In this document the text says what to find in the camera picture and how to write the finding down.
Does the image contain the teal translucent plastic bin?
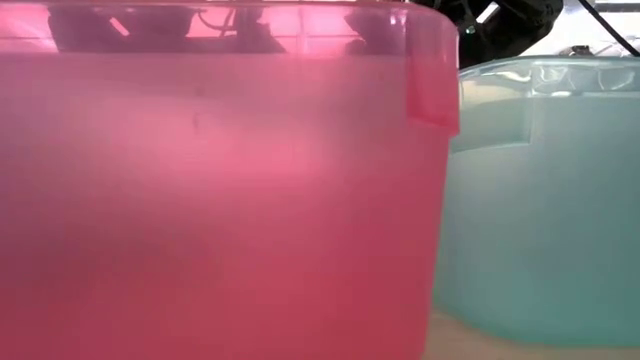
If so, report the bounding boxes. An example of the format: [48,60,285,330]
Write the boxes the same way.
[430,54,640,348]

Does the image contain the red translucent plastic bin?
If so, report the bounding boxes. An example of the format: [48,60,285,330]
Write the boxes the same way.
[0,0,461,360]

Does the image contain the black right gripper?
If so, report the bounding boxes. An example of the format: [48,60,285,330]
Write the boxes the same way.
[344,0,565,70]

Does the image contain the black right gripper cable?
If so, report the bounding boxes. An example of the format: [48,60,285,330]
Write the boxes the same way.
[577,0,640,57]

